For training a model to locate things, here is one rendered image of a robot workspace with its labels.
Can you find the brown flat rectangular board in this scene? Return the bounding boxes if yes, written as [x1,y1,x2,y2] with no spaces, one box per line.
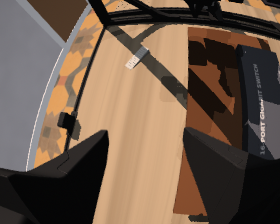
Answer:
[173,27,271,216]

